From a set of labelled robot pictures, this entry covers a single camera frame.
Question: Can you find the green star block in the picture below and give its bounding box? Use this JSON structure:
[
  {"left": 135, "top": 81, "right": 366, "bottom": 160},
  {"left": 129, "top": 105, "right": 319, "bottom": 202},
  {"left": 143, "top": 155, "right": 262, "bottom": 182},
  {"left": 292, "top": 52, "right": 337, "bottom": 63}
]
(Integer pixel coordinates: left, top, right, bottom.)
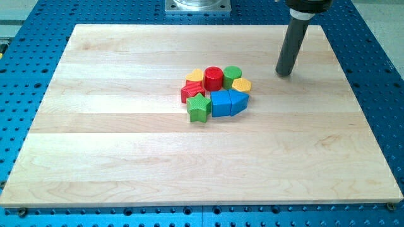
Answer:
[{"left": 186, "top": 93, "right": 211, "bottom": 123}]

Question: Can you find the yellow heart block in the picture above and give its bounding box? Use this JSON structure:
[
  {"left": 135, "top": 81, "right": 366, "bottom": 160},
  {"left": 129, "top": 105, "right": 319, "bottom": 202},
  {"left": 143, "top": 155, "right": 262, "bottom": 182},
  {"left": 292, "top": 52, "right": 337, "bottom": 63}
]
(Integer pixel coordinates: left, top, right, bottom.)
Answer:
[{"left": 186, "top": 69, "right": 205, "bottom": 83}]

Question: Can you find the blue perforated table plate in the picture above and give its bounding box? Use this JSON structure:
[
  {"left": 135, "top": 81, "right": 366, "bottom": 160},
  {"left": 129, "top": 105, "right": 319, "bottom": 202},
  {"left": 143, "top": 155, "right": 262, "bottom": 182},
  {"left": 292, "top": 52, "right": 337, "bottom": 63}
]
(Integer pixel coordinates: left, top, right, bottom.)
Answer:
[{"left": 1, "top": 0, "right": 403, "bottom": 226}]

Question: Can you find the wooden board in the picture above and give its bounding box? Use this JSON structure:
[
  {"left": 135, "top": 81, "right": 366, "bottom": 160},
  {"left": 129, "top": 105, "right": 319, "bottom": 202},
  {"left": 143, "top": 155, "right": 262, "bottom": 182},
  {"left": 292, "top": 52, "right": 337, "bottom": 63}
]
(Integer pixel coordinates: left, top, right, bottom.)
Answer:
[{"left": 1, "top": 24, "right": 403, "bottom": 208}]

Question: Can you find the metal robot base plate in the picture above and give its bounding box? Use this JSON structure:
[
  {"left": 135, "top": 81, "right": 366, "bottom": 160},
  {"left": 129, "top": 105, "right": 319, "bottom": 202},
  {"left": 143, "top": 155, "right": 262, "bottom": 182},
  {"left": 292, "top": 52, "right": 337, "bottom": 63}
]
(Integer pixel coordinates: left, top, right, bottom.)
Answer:
[{"left": 165, "top": 0, "right": 232, "bottom": 13}]

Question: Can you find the green cylinder block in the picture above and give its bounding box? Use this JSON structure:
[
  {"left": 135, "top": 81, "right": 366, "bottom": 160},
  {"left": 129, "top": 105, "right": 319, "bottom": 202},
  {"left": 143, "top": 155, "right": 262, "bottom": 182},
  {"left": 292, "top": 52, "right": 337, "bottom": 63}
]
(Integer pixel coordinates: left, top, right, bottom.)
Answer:
[{"left": 222, "top": 66, "right": 242, "bottom": 90}]

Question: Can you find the blue pentagon block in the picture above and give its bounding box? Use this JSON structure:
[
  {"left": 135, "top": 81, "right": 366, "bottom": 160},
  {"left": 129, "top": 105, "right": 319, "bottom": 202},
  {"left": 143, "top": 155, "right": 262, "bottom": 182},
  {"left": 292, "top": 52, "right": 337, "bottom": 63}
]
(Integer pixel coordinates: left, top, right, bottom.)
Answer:
[{"left": 229, "top": 90, "right": 249, "bottom": 116}]

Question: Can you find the red star block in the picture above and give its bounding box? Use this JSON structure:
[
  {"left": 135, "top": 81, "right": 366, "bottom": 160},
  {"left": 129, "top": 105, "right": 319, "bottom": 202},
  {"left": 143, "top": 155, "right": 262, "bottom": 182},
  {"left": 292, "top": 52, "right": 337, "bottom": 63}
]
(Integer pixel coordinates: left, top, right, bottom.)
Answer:
[{"left": 181, "top": 80, "right": 205, "bottom": 103}]

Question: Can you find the red cylinder block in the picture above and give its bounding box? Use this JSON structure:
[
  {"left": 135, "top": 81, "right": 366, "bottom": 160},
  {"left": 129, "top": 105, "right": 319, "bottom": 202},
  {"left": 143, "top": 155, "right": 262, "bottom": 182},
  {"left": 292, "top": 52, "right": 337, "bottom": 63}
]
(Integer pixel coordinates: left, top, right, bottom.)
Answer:
[{"left": 205, "top": 66, "right": 223, "bottom": 91}]

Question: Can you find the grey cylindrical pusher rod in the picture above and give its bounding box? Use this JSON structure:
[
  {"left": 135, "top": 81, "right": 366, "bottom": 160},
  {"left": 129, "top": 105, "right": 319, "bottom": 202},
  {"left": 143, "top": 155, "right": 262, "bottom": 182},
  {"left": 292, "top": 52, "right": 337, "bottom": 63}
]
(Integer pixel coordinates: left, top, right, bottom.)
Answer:
[{"left": 275, "top": 9, "right": 315, "bottom": 76}]

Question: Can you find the blue cube block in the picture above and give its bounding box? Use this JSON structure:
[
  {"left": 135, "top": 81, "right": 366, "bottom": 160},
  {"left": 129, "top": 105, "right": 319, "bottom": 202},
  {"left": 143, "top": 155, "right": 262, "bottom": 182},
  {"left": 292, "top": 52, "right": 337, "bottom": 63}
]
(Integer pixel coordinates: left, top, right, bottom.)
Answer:
[{"left": 210, "top": 90, "right": 231, "bottom": 117}]

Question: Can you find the black robot arm flange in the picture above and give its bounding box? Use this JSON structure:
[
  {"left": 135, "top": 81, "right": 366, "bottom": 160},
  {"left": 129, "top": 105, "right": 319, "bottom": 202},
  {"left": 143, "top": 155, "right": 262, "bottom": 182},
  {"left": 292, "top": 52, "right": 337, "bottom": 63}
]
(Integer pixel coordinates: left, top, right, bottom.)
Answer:
[{"left": 285, "top": 0, "right": 333, "bottom": 14}]

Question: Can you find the yellow hexagon block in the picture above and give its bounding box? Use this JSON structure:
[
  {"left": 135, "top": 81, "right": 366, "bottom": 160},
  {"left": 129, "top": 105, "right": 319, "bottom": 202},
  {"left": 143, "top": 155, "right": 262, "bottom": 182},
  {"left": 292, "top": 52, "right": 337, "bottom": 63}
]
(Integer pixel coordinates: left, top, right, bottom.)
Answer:
[{"left": 232, "top": 78, "right": 252, "bottom": 93}]

